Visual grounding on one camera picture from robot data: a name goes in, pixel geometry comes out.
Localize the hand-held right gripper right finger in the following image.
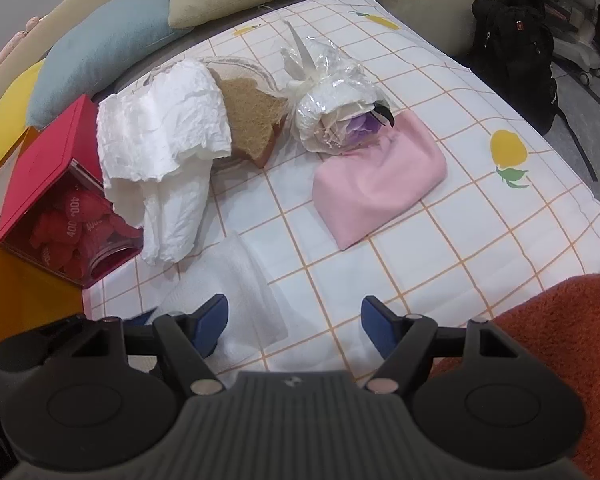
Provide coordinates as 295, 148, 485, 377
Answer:
361, 296, 523, 396

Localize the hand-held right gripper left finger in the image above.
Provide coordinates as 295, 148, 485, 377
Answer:
0, 294, 229, 396

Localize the white gauze cloth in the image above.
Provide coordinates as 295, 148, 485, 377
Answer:
154, 231, 289, 363

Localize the white plush toy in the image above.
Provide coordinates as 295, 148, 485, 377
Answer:
96, 58, 233, 267

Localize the checked white bed sheet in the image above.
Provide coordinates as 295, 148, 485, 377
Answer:
82, 0, 600, 376

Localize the pink folded cloth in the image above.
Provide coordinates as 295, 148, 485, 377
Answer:
312, 110, 448, 251

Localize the orange fuzzy rug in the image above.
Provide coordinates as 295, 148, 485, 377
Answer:
429, 274, 600, 480

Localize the red box with clear front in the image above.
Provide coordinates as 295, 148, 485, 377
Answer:
0, 94, 144, 289

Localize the pink round toy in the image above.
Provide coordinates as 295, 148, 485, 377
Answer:
279, 19, 397, 156

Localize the clear plastic bag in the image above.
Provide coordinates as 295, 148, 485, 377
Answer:
199, 56, 277, 95

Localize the yellow pillow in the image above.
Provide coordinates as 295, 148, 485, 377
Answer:
0, 59, 46, 187

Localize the light blue pillow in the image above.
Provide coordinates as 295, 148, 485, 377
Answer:
26, 0, 196, 129

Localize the black backpack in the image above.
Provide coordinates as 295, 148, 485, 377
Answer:
471, 0, 560, 135

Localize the pink and white chair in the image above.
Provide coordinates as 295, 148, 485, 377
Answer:
509, 0, 600, 82

